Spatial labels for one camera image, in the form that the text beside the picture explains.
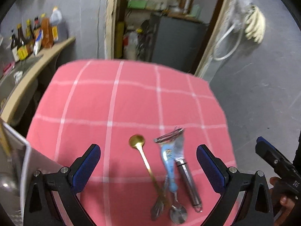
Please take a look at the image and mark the clear hanging plastic bag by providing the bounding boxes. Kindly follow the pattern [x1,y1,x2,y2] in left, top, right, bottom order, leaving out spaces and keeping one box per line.
[235,0,253,26]

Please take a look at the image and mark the soy sauce bottle yellow label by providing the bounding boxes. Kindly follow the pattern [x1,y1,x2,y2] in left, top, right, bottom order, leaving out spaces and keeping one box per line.
[16,24,31,60]

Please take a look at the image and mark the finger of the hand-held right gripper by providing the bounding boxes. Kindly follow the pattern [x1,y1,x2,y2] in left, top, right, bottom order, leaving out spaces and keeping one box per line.
[255,141,286,170]
[257,136,271,146]

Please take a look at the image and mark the green box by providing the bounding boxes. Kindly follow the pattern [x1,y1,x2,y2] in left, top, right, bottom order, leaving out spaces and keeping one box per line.
[127,0,147,8]

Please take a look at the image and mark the yellow folded item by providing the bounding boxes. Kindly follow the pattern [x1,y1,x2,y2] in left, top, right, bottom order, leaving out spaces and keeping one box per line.
[115,21,125,59]

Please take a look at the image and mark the cream rubber gloves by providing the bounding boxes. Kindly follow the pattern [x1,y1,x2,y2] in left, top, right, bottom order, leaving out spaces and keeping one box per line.
[245,5,266,44]

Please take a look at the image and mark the pink checked tablecloth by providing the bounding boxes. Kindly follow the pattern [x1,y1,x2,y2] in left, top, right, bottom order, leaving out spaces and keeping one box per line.
[26,59,237,226]

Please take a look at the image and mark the wooden door frame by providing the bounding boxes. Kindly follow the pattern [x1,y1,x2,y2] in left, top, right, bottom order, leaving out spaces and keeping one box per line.
[105,0,236,76]

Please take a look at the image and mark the dark pump bottle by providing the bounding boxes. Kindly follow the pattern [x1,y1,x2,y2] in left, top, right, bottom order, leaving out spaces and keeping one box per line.
[9,29,20,63]

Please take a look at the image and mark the blue-handled utensil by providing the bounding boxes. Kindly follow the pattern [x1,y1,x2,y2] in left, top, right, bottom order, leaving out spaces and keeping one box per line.
[160,142,178,192]

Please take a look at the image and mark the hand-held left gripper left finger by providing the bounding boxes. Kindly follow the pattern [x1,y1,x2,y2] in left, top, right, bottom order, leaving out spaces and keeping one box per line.
[24,144,101,226]

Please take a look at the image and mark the light green container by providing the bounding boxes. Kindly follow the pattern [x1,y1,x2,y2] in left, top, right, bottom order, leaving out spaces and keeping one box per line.
[189,5,203,19]

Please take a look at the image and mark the steel-handled peeler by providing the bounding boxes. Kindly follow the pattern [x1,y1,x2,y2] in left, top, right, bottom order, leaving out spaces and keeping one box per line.
[153,126,204,213]

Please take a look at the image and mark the orange-brown sauce pouch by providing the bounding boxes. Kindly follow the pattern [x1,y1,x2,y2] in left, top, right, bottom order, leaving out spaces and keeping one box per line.
[40,14,54,49]

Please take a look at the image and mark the steel pot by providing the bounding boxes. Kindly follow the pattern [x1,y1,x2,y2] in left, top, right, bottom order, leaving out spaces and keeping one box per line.
[168,4,184,13]

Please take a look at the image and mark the beige kitchen counter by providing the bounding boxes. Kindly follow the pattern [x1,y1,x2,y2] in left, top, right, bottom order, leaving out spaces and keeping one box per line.
[0,36,76,125]

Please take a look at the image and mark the white hose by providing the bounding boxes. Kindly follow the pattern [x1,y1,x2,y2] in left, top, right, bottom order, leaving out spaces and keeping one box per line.
[213,22,242,62]

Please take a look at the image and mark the blue and white bag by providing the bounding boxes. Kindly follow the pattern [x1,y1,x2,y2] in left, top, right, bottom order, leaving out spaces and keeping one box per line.
[33,29,44,56]

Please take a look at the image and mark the grey fridge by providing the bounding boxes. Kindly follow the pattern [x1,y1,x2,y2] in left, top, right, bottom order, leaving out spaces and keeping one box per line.
[149,13,210,74]

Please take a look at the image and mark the steel spoon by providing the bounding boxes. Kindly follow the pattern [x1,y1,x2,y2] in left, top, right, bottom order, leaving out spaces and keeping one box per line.
[169,191,188,224]

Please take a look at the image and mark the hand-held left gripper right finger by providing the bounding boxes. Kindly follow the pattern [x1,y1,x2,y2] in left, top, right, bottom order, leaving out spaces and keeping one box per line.
[196,144,274,226]

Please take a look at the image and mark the steel sink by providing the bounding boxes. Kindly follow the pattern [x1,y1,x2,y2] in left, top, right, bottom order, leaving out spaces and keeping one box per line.
[0,54,44,85]

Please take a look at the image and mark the gold spoon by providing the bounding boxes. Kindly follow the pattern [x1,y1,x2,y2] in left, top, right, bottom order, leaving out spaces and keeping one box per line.
[128,134,171,208]

